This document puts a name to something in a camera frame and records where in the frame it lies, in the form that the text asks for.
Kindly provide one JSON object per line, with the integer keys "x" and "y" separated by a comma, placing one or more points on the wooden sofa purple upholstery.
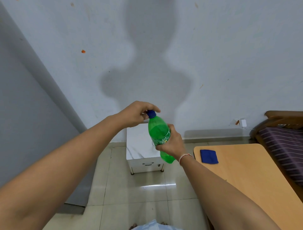
{"x": 284, "y": 147}

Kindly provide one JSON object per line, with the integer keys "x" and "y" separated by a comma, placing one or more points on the grey shirt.
{"x": 153, "y": 226}

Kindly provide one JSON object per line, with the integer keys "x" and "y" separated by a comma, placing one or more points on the person's right hand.
{"x": 175, "y": 147}

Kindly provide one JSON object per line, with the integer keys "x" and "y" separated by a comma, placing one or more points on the blue folded cloth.
{"x": 209, "y": 156}

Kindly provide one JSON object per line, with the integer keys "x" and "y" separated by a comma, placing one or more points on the pink thread wrist band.
{"x": 183, "y": 157}

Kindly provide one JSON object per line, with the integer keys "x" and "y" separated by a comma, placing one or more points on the person's left forearm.
{"x": 59, "y": 170}

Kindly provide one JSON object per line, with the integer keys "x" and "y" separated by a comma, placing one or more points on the person's right forearm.
{"x": 225, "y": 201}

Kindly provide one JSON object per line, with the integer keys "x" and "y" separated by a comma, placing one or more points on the person's right foot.
{"x": 164, "y": 223}

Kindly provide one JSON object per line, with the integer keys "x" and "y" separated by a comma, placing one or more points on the person's left hand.
{"x": 132, "y": 115}

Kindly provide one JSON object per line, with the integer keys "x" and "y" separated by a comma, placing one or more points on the blue bottle cap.
{"x": 151, "y": 114}

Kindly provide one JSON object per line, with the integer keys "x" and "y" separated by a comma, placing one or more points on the green plastic bottle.
{"x": 158, "y": 130}

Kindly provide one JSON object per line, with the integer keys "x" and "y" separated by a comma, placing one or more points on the wooden table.
{"x": 248, "y": 189}

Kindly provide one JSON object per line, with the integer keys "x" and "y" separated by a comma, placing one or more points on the white marble drawer cabinet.
{"x": 139, "y": 147}

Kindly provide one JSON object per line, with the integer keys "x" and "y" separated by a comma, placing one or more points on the grey refrigerator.
{"x": 28, "y": 118}

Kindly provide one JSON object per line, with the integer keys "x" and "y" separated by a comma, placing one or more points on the white wall socket plug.
{"x": 242, "y": 123}

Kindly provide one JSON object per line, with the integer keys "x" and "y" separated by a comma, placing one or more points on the person's foot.
{"x": 164, "y": 223}
{"x": 133, "y": 226}

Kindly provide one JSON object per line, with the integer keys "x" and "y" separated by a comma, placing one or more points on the person's left foot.
{"x": 133, "y": 226}

